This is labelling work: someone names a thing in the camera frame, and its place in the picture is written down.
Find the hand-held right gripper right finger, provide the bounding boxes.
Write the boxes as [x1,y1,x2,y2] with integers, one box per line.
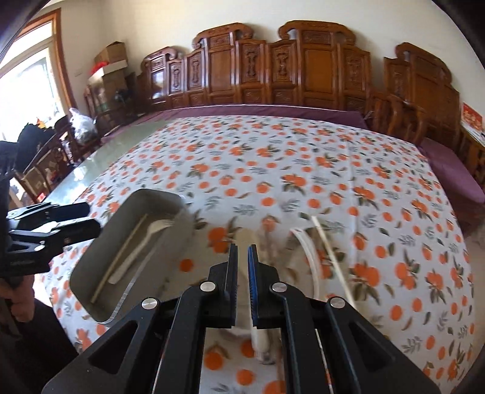
[247,243,441,394]

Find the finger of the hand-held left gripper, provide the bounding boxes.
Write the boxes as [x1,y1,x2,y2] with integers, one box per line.
[5,202,92,225]
[8,218,103,253]

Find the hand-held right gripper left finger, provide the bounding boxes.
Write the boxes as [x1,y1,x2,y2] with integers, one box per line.
[42,243,240,394]

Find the light wooden chopstick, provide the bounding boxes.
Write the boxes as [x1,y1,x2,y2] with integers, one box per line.
[90,214,149,304]
[311,215,357,304]

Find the white plastic spoon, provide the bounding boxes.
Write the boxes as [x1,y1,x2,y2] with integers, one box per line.
[232,226,275,365]

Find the white plastic utensil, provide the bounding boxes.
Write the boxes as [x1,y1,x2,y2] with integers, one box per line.
[289,226,323,301]

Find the beige plastic fork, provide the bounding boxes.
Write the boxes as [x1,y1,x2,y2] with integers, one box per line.
[109,219,175,285]

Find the metal tray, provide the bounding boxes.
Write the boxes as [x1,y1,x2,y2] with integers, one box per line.
[69,189,198,325]

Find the person's left hand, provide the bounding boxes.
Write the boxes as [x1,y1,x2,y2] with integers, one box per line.
[11,275,36,323]

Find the wooden dining chair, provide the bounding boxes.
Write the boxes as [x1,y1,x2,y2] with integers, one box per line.
[14,142,74,202]
[53,115,100,160]

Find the black bag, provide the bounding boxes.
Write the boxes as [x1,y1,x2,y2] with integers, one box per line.
[17,121,58,168]

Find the clear plastic bag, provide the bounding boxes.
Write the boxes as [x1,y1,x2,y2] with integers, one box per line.
[69,108,100,147]

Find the person's dark clothing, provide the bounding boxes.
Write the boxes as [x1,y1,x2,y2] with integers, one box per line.
[0,295,82,394]

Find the orange print tablecloth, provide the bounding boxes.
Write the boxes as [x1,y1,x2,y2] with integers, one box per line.
[41,114,479,394]

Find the large brown cardboard box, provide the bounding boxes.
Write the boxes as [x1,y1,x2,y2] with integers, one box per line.
[101,74,134,100]

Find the wood framed window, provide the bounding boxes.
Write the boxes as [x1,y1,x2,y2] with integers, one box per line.
[0,9,77,130]

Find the stack of cardboard boxes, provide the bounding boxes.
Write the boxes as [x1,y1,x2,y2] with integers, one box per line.
[87,61,130,83]

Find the long purple seat cushion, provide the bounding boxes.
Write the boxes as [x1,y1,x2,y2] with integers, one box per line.
[146,104,370,132]

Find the long carved wooden sofa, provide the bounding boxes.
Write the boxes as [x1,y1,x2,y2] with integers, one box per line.
[139,21,375,116]

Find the square purple seat cushion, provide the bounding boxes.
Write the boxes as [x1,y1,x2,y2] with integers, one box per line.
[418,135,485,206]

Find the carved wooden armchair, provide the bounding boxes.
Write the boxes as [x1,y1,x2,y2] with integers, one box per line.
[369,42,485,182]

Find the white papers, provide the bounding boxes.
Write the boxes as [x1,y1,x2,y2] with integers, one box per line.
[464,121,485,145]

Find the red card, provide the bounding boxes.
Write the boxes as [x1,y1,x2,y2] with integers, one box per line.
[460,102,484,128]

